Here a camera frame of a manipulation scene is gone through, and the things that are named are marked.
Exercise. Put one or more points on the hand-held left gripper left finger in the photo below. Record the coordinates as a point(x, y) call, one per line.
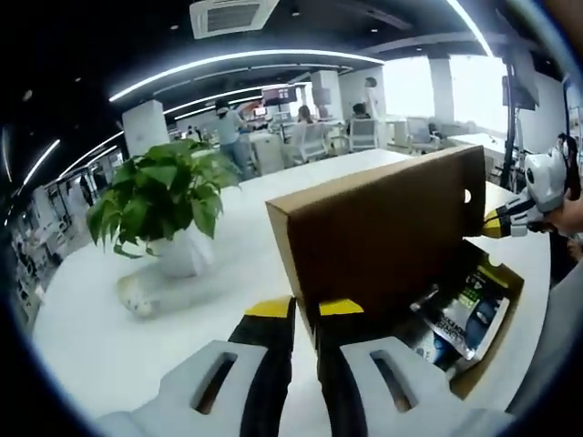
point(255, 364)

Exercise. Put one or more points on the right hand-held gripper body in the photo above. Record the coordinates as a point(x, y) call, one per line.
point(546, 179)

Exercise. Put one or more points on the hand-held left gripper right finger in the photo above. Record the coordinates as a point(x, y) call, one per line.
point(355, 373)

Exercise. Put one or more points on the brown cardboard shoe box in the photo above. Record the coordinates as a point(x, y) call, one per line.
point(378, 227)

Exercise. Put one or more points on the person's right hand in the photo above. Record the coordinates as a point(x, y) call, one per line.
point(562, 218)

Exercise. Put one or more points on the grey mesh office chair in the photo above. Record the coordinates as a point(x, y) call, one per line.
point(560, 328)

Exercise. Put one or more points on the small white patterned cup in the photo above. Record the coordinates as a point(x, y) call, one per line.
point(139, 296)

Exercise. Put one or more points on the green plant in white pot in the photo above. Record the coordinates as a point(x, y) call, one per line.
point(159, 196)

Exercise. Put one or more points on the white office chair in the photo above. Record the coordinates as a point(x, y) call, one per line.
point(314, 141)

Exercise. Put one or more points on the hanging display screen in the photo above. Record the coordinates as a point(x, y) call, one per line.
point(279, 95)

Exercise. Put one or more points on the white square pillar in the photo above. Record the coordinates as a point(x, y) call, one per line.
point(146, 127)

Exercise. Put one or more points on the long ceiling light strip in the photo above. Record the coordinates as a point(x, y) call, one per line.
point(237, 59)

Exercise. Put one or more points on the ceiling air conditioner unit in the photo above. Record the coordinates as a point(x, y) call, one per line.
point(232, 18)

